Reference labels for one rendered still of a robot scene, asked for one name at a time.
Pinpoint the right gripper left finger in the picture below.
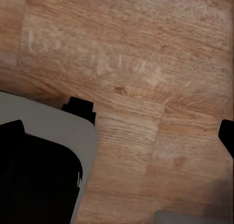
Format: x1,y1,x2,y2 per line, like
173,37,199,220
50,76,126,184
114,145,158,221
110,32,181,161
0,120,25,178

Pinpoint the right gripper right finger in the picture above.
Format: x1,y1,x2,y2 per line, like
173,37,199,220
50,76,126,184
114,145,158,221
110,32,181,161
218,119,234,158

